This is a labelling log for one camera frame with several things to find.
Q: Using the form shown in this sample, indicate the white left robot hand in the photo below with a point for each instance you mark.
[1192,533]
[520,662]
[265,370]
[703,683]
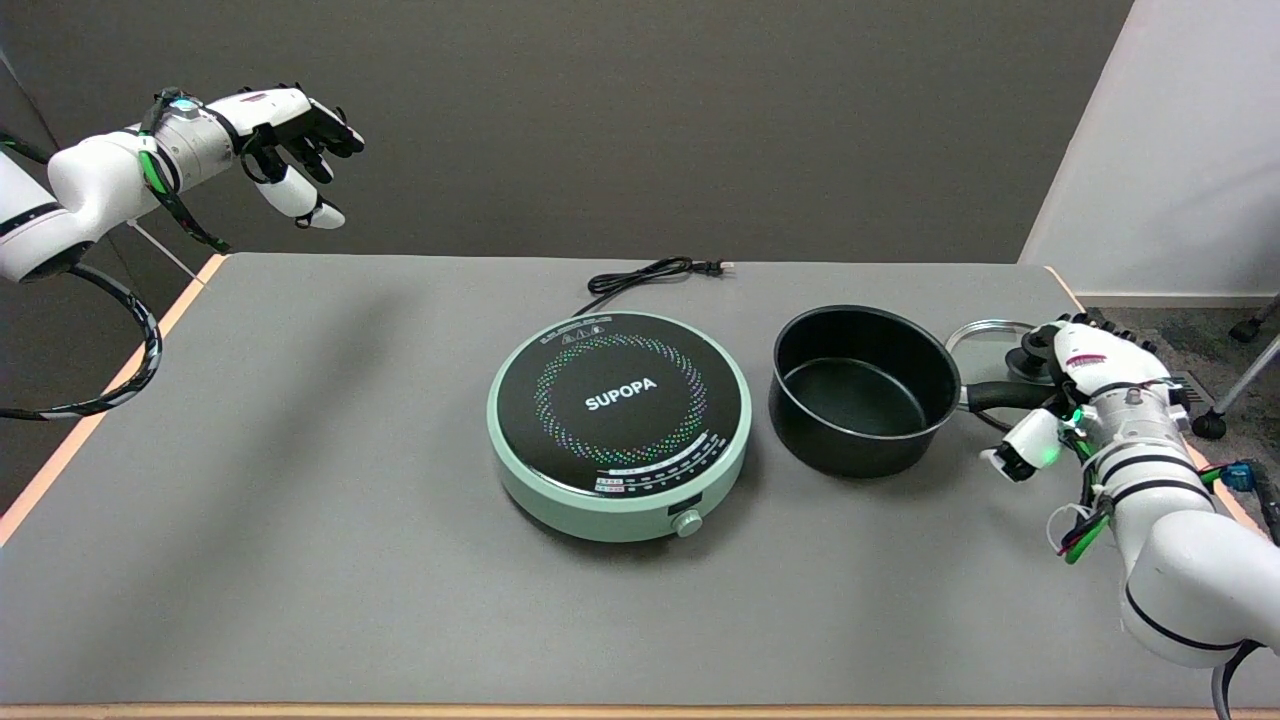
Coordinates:
[285,110]

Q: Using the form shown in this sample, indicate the metal chair base with castors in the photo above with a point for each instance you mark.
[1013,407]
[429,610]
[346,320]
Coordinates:
[1245,375]

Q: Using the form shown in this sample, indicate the grey floor vent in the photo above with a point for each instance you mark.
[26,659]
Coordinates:
[1197,388]

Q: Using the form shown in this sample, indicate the glass pot lid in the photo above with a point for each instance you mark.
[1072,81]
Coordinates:
[985,345]

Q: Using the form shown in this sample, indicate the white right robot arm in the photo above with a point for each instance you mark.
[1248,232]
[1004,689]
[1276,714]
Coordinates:
[1190,560]

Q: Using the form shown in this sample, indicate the green SUPOPA induction cooker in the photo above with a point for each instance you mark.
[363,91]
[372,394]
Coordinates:
[620,430]

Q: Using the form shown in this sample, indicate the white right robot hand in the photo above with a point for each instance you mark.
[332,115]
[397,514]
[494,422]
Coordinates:
[1100,365]

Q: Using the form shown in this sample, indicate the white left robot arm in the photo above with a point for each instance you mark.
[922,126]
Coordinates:
[95,180]

